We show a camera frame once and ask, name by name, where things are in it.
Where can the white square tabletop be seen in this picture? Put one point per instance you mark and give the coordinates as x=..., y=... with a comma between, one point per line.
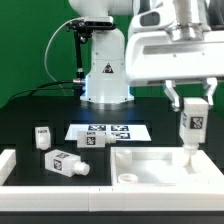
x=162, y=166

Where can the white marker sheet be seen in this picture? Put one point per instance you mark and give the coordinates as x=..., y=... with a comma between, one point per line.
x=126, y=132

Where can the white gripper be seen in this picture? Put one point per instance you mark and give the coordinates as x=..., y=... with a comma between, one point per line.
x=163, y=48

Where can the black camera on stand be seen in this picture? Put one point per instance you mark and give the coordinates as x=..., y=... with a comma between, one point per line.
x=83, y=28

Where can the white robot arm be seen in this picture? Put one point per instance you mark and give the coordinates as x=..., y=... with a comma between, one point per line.
x=106, y=83

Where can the white U-shaped fence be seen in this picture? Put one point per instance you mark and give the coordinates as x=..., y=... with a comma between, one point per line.
x=120, y=197

